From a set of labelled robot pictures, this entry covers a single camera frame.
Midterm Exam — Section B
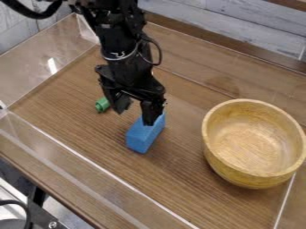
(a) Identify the blue foam block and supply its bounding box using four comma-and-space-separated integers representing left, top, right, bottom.
126, 114, 166, 154

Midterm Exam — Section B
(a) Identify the brown wooden bowl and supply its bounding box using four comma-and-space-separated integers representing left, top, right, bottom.
201, 99, 306, 189

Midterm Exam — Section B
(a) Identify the green dry erase marker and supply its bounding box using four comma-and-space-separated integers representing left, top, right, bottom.
95, 97, 110, 113

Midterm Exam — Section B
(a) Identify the black metal table leg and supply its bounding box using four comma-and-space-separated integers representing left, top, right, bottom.
31, 186, 47, 207

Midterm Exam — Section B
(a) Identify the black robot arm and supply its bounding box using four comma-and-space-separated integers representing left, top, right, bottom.
69, 0, 165, 126

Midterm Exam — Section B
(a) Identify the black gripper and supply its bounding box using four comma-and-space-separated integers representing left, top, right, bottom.
97, 48, 165, 126

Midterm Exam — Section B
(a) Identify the black cable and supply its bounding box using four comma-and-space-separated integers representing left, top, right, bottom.
0, 0, 65, 21

